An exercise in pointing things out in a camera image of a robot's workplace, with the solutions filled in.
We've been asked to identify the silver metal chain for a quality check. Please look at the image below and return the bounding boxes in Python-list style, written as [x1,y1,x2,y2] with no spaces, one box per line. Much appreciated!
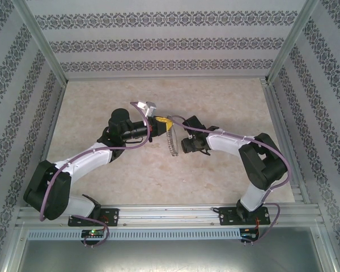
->
[165,114,179,157]

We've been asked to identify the right circuit board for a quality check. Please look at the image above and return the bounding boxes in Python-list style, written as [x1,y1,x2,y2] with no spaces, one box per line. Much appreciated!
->
[241,228,260,241]

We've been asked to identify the circuit board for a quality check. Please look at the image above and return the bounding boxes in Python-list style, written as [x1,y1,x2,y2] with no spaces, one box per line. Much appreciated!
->
[81,229,105,239]
[241,228,260,241]

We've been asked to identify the left circuit board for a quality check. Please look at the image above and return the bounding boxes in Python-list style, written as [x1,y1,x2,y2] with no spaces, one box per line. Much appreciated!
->
[81,229,105,239]

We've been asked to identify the grey metal panel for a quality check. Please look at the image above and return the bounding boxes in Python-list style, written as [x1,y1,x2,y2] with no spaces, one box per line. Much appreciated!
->
[5,226,338,272]

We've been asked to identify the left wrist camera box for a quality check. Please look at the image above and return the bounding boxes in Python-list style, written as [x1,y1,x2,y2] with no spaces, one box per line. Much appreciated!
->
[137,100,158,117]

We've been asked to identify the aluminium back rail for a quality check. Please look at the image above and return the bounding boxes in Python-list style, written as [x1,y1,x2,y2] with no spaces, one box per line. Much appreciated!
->
[65,75,269,82]

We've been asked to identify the aluminium mounting rail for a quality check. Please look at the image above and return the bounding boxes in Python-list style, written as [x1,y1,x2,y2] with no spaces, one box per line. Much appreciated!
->
[15,202,322,227]

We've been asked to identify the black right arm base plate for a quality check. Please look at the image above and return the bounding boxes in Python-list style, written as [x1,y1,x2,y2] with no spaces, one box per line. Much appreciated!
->
[218,206,271,227]

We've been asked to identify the aluminium side rail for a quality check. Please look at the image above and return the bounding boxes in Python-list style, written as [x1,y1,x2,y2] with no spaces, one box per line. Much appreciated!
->
[260,78,312,204]
[27,80,68,207]

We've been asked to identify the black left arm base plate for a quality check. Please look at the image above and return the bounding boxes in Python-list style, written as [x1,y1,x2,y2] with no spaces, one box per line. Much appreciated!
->
[67,208,120,227]

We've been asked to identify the slotted grey cable duct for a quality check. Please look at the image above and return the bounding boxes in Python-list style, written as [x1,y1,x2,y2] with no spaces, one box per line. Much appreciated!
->
[27,228,241,240]

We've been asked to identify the aluminium frame post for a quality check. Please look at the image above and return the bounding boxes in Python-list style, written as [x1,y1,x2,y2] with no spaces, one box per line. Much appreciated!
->
[12,0,67,83]
[266,0,320,83]

